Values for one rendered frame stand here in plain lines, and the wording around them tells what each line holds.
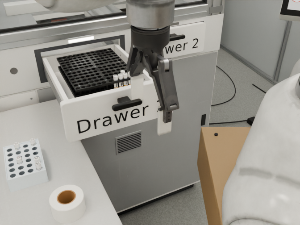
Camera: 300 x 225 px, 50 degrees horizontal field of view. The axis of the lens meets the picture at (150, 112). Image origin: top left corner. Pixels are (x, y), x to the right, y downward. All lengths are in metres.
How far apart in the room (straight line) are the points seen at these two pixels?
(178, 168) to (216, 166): 0.94
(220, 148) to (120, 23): 0.57
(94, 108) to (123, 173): 0.70
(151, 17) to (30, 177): 0.44
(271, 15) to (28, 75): 2.18
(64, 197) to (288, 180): 0.51
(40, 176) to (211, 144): 0.39
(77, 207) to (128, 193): 0.87
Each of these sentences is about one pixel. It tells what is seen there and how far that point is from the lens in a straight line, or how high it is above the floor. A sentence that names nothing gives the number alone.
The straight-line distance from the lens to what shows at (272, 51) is 2.88.
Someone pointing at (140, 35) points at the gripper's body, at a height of 1.10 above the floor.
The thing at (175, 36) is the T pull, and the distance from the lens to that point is 1.14.
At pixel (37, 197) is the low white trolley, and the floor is 0.76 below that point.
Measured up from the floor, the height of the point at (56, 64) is 0.86.
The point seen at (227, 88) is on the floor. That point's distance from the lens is 2.73.
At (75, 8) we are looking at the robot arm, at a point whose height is 1.20.
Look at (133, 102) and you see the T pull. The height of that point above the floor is 0.91.
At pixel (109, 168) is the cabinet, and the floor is 0.36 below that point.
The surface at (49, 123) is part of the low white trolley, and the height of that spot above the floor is 0.76.
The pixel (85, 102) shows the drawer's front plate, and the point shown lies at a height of 0.92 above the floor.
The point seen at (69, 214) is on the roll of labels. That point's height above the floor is 0.79.
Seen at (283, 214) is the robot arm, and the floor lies 1.08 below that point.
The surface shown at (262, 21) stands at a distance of 2.95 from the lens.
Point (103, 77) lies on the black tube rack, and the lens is 0.90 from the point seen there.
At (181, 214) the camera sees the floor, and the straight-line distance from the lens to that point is 1.69.
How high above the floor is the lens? 1.31
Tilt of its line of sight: 34 degrees down
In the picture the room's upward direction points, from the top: straight up
